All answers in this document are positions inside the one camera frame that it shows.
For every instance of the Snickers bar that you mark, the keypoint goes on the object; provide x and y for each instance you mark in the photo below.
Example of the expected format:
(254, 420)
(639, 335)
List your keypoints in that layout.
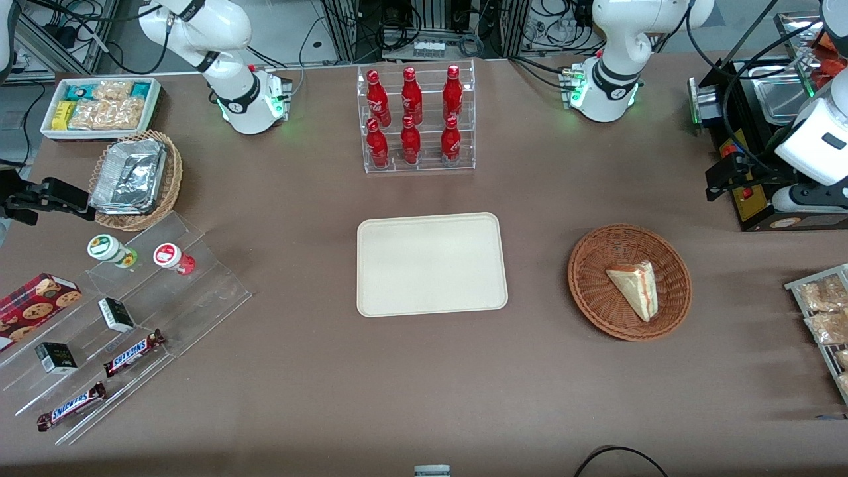
(132, 353)
(71, 406)

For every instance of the round brown wicker basket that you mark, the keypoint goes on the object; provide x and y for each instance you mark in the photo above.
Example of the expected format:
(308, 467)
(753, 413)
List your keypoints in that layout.
(596, 291)

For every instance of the small grey device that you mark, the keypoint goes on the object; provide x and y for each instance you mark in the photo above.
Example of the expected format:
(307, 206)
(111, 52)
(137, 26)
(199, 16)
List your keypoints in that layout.
(432, 471)

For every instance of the small black box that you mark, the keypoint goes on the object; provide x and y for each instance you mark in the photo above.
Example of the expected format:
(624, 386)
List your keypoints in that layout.
(56, 358)
(116, 315)

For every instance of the red tartan cookie box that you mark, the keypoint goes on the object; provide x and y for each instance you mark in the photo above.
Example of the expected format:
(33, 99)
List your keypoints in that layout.
(36, 305)

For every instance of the green lid cup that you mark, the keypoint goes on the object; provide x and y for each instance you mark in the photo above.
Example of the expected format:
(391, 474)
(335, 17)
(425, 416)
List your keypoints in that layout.
(105, 247)

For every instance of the aluminium frame post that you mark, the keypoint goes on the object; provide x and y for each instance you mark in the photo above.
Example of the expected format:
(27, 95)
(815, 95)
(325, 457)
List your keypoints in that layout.
(341, 30)
(515, 26)

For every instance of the white plastic snack bin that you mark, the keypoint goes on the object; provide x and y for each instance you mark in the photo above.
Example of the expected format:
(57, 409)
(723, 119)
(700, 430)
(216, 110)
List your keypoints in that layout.
(156, 99)

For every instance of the clear cracker bag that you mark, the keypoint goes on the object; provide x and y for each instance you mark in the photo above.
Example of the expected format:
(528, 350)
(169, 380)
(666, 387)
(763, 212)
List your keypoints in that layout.
(112, 90)
(106, 114)

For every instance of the yellow snack pack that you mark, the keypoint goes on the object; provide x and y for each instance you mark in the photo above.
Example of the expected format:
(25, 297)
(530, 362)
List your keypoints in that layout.
(63, 116)

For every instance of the beige plastic tray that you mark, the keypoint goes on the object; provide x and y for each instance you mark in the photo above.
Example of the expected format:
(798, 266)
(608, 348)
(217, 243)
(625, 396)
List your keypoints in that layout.
(430, 265)

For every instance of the red cola bottle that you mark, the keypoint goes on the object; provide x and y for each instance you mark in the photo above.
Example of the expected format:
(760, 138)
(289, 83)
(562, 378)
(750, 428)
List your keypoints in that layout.
(411, 146)
(411, 99)
(452, 96)
(377, 149)
(378, 99)
(450, 146)

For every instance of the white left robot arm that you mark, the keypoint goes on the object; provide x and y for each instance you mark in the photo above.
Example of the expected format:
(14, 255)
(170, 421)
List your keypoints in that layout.
(616, 40)

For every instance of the teal snack pack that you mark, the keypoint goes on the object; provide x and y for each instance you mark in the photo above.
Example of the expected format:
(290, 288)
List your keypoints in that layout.
(140, 89)
(78, 91)

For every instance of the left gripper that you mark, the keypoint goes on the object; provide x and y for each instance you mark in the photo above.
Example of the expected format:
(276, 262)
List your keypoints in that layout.
(762, 171)

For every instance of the clear bag of pastries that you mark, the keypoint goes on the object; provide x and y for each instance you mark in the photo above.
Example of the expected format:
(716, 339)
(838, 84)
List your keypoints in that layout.
(828, 328)
(821, 295)
(843, 359)
(845, 384)

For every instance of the clear acrylic stepped stand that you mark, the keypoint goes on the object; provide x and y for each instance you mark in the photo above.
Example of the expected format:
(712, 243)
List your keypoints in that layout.
(205, 291)

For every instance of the clear acrylic bottle rack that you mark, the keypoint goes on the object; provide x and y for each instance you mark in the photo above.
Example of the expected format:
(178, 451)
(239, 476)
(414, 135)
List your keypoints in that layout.
(427, 165)

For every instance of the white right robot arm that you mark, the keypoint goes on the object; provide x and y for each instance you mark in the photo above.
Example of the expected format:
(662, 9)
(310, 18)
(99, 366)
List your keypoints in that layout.
(232, 46)

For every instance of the red lid cup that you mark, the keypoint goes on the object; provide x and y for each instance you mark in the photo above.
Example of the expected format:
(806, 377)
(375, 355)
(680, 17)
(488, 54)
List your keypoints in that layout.
(169, 255)

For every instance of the triangle sandwich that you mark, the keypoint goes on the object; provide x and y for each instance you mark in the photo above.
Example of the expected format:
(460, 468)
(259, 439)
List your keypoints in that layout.
(633, 285)

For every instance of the white power strip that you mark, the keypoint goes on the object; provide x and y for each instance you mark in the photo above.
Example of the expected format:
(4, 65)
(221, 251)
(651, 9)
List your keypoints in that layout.
(429, 48)

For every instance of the stack of foil trays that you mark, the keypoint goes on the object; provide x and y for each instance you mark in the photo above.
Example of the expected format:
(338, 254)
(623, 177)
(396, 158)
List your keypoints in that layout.
(129, 175)

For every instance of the black food warmer case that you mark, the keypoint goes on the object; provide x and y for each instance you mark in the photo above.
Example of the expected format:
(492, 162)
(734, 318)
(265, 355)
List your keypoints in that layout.
(755, 205)

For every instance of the wicker basket holding foil trays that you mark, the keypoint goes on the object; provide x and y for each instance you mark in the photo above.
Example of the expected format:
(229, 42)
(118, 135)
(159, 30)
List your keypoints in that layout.
(173, 172)

